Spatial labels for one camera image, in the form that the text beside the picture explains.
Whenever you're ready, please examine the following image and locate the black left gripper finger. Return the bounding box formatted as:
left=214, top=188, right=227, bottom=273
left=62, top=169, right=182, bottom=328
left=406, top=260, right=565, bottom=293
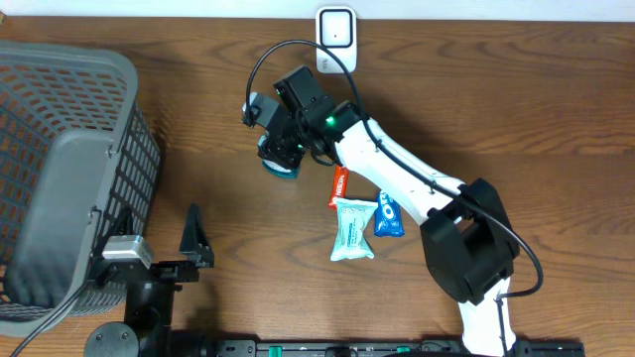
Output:
left=180, top=203, right=214, bottom=266
left=96, top=206, right=134, bottom=248

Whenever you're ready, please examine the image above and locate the teal mouthwash bottle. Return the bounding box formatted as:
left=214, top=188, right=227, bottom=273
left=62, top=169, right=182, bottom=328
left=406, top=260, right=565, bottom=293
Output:
left=262, top=159, right=300, bottom=179

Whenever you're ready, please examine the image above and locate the red Nescafe coffee stick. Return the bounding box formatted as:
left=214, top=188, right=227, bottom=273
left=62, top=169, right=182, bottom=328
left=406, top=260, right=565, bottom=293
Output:
left=327, top=166, right=349, bottom=210

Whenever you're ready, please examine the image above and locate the mint green wipes pack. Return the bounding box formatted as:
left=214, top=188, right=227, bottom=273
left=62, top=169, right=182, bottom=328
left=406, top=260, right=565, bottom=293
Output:
left=330, top=197, right=378, bottom=262

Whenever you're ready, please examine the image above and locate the blue Oreo cookie pack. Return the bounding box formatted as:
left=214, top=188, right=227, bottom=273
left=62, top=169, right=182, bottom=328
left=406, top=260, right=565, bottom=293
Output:
left=374, top=190, right=405, bottom=237

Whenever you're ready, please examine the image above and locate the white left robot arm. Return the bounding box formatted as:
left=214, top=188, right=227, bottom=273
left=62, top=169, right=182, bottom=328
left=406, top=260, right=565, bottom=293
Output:
left=83, top=203, right=216, bottom=357

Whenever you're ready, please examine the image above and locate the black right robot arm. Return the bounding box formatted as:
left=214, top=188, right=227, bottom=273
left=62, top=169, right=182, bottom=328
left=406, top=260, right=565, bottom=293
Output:
left=243, top=65, right=521, bottom=356

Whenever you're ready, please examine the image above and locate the white barcode scanner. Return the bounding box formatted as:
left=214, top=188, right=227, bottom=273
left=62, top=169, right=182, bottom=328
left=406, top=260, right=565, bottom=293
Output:
left=316, top=6, right=358, bottom=72

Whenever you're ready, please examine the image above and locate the grey plastic shopping basket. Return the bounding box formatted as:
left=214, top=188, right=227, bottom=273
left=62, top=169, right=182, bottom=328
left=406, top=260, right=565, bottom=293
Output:
left=1, top=41, right=161, bottom=337

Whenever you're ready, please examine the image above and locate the black mounting rail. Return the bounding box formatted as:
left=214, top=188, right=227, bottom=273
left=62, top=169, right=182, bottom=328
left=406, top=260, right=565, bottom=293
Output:
left=215, top=339, right=586, bottom=357

